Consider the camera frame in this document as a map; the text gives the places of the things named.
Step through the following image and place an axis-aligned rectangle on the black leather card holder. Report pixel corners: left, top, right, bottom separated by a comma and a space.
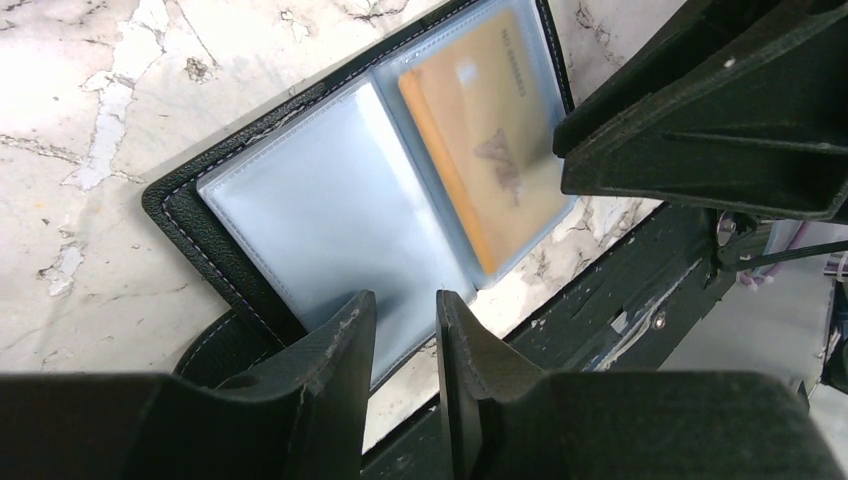
142, 1, 575, 388

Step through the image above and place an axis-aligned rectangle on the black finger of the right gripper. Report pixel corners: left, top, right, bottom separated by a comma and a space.
553, 0, 847, 222

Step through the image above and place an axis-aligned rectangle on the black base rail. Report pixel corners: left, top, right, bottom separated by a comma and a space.
362, 204, 730, 479

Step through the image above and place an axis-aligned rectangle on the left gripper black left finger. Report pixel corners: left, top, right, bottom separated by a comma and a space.
1, 291, 377, 479

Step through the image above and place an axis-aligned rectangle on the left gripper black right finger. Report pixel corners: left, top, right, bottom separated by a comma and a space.
436, 290, 843, 479

